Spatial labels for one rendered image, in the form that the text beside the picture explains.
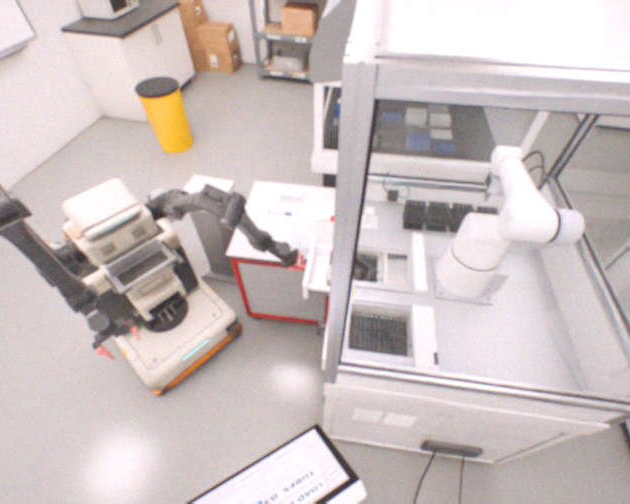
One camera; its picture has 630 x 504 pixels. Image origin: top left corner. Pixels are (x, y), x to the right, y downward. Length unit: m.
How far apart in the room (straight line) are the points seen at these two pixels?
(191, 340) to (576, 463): 2.24
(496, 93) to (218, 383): 2.15
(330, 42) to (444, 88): 1.43
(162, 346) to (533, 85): 2.09
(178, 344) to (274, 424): 0.72
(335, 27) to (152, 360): 1.95
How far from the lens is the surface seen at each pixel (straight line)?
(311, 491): 0.99
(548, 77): 0.48
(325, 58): 1.88
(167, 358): 2.18
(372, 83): 0.44
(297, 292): 2.02
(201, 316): 2.25
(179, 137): 4.02
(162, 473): 2.31
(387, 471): 2.20
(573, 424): 1.56
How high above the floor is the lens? 2.15
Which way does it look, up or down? 50 degrees down
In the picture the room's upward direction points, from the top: straight up
